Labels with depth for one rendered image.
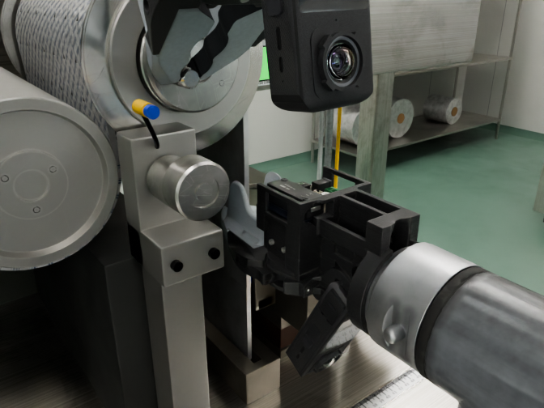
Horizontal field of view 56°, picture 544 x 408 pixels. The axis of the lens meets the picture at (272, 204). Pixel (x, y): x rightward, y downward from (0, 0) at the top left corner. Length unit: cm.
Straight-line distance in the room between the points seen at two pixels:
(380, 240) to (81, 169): 22
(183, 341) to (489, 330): 24
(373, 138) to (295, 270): 97
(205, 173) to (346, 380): 34
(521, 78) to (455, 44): 413
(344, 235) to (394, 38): 75
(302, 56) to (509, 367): 18
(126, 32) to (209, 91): 7
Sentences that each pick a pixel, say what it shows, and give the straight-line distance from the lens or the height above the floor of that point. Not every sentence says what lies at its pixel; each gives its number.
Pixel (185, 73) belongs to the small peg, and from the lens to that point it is 35.
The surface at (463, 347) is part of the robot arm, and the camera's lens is 29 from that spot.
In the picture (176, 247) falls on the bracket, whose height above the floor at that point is 113.
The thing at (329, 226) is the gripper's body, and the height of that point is 115.
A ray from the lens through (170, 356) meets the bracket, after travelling 43.
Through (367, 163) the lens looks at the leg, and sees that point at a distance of 135.
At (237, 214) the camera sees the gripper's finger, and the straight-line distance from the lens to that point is 45.
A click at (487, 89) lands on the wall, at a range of 551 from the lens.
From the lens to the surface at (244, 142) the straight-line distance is 45.
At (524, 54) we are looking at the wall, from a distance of 532.
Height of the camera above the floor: 130
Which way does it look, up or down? 23 degrees down
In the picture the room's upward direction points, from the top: straight up
